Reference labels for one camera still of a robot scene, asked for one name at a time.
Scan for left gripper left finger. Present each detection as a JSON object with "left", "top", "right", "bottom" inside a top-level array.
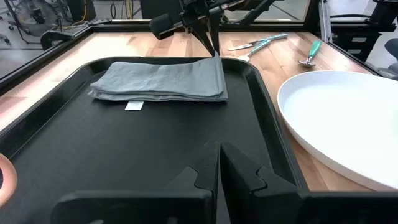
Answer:
[{"left": 51, "top": 141, "right": 220, "bottom": 224}]

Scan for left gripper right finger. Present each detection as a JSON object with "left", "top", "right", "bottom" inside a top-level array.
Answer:
[{"left": 220, "top": 142, "right": 398, "bottom": 224}]

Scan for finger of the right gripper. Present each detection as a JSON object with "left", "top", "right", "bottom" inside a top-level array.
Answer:
[
  {"left": 190, "top": 21, "right": 216, "bottom": 57},
  {"left": 208, "top": 14, "right": 221, "bottom": 56}
]

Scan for teal-handled knife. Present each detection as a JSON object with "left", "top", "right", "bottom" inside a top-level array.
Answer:
[{"left": 227, "top": 33, "right": 289, "bottom": 52}]

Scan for teal-handled fork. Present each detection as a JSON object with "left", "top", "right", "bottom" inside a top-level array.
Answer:
[{"left": 238, "top": 39, "right": 272, "bottom": 62}]

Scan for grey cloth napkin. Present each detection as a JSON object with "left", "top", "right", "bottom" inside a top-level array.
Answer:
[{"left": 88, "top": 51, "right": 229, "bottom": 111}]

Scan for teal-handled spoon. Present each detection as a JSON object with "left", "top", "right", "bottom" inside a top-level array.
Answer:
[{"left": 298, "top": 40, "right": 322, "bottom": 68}]

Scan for white round plate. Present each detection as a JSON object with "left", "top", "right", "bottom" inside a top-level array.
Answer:
[{"left": 277, "top": 70, "right": 398, "bottom": 192}]

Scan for beige ceramic mug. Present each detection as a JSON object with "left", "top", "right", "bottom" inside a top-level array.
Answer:
[{"left": 0, "top": 152, "right": 18, "bottom": 208}]

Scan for black plastic tray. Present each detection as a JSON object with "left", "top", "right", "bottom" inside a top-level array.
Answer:
[{"left": 0, "top": 55, "right": 309, "bottom": 224}]

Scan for aluminium extrusion bar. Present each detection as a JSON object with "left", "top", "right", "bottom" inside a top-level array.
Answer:
[{"left": 318, "top": 0, "right": 333, "bottom": 44}]

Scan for black drawer cabinet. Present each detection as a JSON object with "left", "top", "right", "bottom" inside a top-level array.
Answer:
[{"left": 331, "top": 24, "right": 384, "bottom": 63}]

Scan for black floor fan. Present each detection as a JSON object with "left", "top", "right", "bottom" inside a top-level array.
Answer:
[{"left": 12, "top": 0, "right": 62, "bottom": 37}]

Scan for dark office chair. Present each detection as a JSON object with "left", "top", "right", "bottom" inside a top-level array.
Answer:
[{"left": 376, "top": 38, "right": 398, "bottom": 79}]

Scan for yellow cable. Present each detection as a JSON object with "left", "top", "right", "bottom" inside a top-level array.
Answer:
[{"left": 124, "top": 0, "right": 135, "bottom": 19}]

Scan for black corner bracket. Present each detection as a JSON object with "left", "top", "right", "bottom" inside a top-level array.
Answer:
[{"left": 40, "top": 25, "right": 91, "bottom": 50}]

